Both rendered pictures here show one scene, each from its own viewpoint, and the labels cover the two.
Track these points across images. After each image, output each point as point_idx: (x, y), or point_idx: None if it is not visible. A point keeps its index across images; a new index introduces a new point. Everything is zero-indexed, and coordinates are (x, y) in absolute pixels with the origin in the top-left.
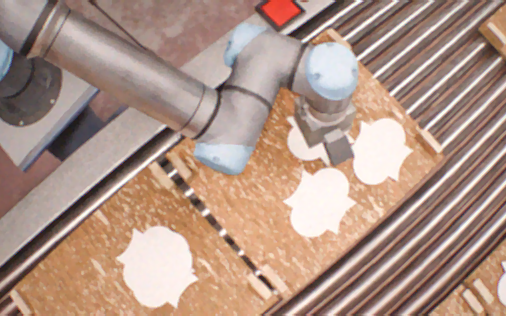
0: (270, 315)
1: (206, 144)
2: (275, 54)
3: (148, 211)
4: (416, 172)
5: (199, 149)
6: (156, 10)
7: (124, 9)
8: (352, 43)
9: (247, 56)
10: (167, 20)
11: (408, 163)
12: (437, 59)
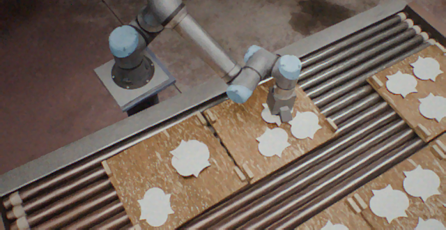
0: (242, 194)
1: (233, 85)
2: (266, 57)
3: (191, 134)
4: (323, 137)
5: (230, 87)
6: (192, 76)
7: (174, 72)
8: (297, 80)
9: (254, 56)
10: (197, 83)
11: (318, 133)
12: (340, 91)
